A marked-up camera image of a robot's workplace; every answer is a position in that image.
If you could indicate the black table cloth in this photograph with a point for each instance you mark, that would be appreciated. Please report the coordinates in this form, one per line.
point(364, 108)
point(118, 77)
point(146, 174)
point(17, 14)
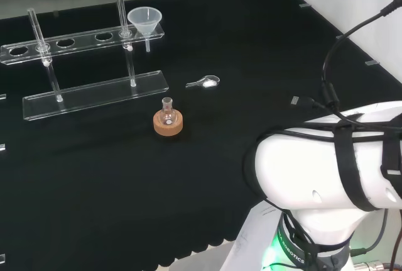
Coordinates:
point(220, 158)

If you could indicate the clear acrylic funnel stand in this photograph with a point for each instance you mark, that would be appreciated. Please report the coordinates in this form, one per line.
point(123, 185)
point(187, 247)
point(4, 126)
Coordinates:
point(94, 95)

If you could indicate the glass weighing funnel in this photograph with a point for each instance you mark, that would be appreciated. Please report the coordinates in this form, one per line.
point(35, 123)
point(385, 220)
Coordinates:
point(208, 81)

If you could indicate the small glass round-bottom flask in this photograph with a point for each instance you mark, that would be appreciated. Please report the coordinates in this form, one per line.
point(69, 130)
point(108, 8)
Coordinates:
point(167, 116)

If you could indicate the translucent plastic funnel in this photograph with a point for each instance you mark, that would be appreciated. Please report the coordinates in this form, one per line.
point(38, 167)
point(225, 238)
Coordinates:
point(144, 19)

